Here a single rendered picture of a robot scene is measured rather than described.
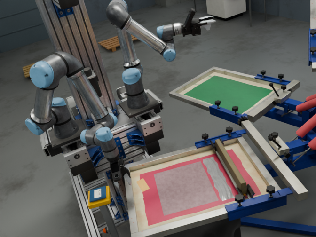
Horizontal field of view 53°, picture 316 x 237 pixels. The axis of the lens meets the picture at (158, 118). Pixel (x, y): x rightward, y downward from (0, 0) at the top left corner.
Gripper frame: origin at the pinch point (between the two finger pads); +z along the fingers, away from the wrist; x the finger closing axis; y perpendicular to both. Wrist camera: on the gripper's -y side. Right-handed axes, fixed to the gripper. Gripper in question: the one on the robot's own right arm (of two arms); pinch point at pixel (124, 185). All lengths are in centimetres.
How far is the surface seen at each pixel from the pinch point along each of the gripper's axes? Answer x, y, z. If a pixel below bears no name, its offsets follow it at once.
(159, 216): -13.6, -14.1, 14.8
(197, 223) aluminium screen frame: -31.1, -26.7, 14.1
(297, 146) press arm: -98, 0, 9
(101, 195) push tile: 16.8, 11.5, 11.1
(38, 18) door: 207, 863, 8
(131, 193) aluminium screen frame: -1.2, 4.0, 10.2
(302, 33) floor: -336, 403, 110
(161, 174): -20.7, 17.0, 14.0
